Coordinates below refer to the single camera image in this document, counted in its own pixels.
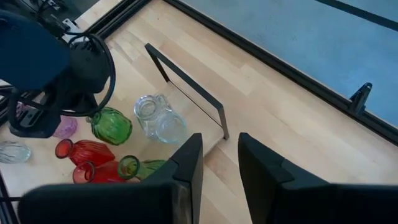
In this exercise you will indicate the clear patterned square vase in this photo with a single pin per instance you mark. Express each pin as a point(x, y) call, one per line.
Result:
point(149, 107)

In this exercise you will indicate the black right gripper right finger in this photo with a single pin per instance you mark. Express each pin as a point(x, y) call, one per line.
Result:
point(295, 202)

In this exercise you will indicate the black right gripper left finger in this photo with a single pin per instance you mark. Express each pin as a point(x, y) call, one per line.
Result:
point(124, 202)

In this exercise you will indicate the red round glass vase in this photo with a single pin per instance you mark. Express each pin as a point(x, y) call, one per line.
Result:
point(90, 152)

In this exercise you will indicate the red tall ribbed vase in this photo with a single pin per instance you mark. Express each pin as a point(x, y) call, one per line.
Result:
point(105, 174)

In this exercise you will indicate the pink diamond-pattern tall vase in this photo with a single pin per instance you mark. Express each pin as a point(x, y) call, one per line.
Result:
point(66, 128)

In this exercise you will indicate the wooden shelf black metal frame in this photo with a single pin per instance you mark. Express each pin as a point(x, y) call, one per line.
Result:
point(182, 104)

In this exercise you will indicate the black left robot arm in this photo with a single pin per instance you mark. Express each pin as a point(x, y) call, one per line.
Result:
point(31, 53)

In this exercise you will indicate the clear tall bottle vase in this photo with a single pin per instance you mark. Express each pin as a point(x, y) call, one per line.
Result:
point(171, 129)

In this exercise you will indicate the clear small ribbed vase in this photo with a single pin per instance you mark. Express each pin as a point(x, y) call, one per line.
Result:
point(14, 152)

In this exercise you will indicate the green round ribbed vase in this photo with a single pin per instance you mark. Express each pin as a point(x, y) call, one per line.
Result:
point(112, 126)

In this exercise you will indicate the black aluminium rig frame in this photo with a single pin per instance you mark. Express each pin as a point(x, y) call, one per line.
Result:
point(280, 66)

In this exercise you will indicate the green slender twisted vase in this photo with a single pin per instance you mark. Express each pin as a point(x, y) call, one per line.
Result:
point(149, 166)

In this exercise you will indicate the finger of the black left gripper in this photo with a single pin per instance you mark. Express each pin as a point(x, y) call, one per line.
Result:
point(34, 124)

